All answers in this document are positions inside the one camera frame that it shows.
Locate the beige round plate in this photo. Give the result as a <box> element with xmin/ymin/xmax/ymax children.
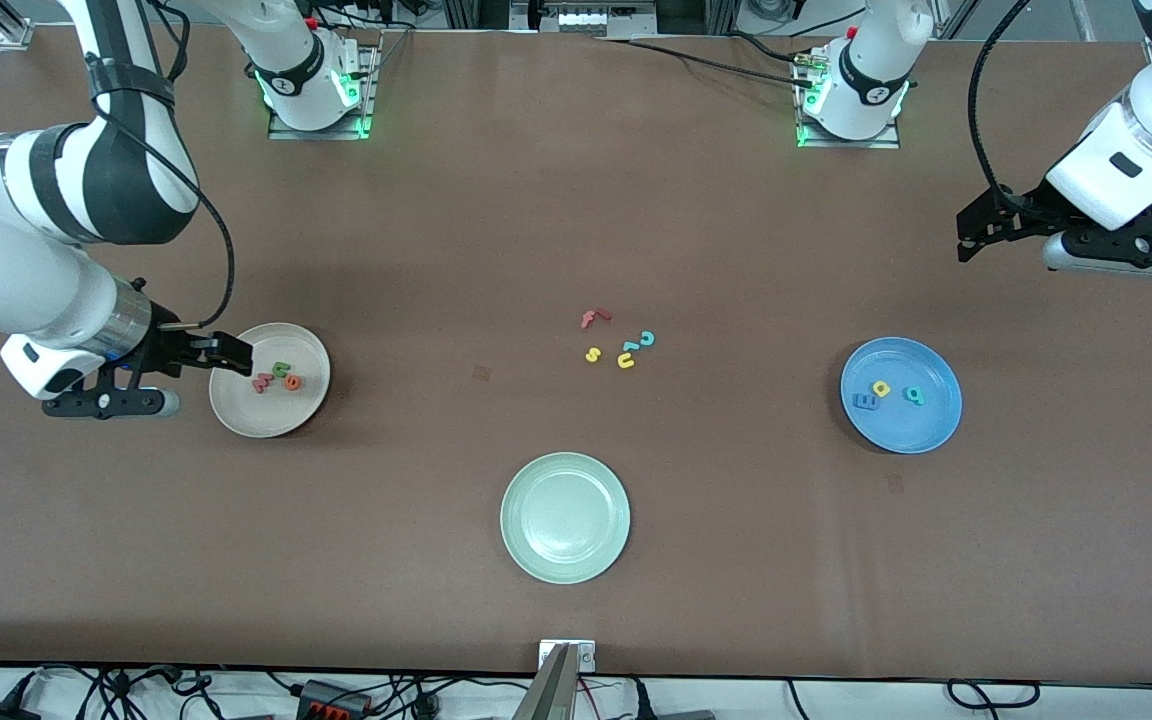
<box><xmin>209</xmin><ymin>322</ymin><xmax>332</xmax><ymax>439</ymax></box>

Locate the blue round plate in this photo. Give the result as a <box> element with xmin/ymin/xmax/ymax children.
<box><xmin>840</xmin><ymin>337</ymin><xmax>963</xmax><ymax>455</ymax></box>

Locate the black red power adapter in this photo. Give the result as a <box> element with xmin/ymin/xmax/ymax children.
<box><xmin>296</xmin><ymin>680</ymin><xmax>373</xmax><ymax>717</ymax></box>

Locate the pale green round plate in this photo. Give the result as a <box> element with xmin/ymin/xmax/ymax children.
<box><xmin>500</xmin><ymin>452</ymin><xmax>631</xmax><ymax>585</ymax></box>

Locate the silver connector box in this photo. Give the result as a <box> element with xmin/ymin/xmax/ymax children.
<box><xmin>511</xmin><ymin>0</ymin><xmax>659</xmax><ymax>37</ymax></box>

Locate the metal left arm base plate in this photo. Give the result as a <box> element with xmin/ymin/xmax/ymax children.
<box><xmin>796</xmin><ymin>45</ymin><xmax>903</xmax><ymax>151</ymax></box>

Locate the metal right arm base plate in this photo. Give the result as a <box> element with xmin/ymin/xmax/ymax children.
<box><xmin>266</xmin><ymin>30</ymin><xmax>382</xmax><ymax>142</ymax></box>

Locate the short black table cable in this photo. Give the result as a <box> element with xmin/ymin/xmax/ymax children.
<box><xmin>726</xmin><ymin>30</ymin><xmax>817</xmax><ymax>66</ymax></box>

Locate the long black table cable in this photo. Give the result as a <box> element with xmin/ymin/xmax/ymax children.
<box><xmin>596</xmin><ymin>38</ymin><xmax>817</xmax><ymax>89</ymax></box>

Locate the black looped floor cable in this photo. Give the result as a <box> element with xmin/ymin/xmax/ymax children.
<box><xmin>946</xmin><ymin>678</ymin><xmax>1042</xmax><ymax>711</ymax></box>

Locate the grey aluminium camera post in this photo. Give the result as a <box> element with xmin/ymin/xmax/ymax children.
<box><xmin>511</xmin><ymin>640</ymin><xmax>597</xmax><ymax>720</ymax></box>

